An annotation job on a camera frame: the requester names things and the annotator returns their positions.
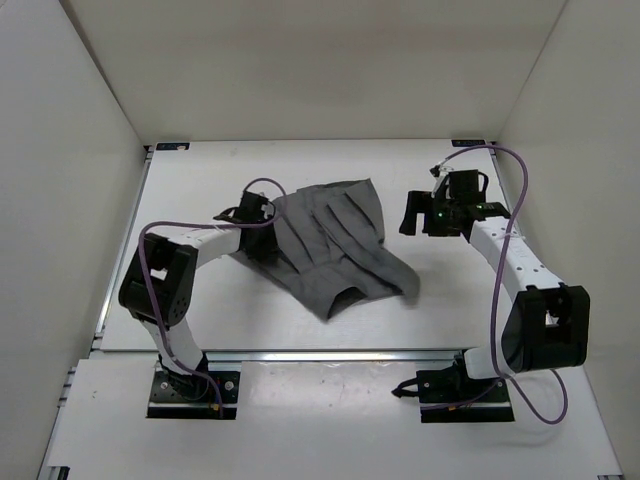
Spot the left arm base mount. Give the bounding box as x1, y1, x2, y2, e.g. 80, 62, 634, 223
146, 361, 241, 421

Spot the right blue corner label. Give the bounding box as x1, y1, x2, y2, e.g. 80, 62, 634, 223
451, 139, 486, 148

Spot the blue corner label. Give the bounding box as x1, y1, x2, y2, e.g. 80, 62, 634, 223
155, 142, 190, 151
451, 139, 486, 148

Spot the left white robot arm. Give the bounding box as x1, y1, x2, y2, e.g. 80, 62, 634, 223
118, 190, 284, 398

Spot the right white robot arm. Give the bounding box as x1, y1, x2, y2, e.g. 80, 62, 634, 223
399, 170, 590, 401

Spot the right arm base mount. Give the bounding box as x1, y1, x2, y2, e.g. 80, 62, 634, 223
391, 353, 515, 424

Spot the left blue corner label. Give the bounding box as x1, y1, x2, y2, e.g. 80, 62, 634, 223
155, 142, 190, 151

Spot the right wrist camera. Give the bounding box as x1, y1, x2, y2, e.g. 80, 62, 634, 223
429, 161, 452, 196

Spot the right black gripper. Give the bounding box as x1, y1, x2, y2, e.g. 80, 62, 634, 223
399, 192, 458, 238

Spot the grey pleated skirt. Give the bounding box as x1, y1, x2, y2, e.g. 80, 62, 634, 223
232, 179, 421, 321

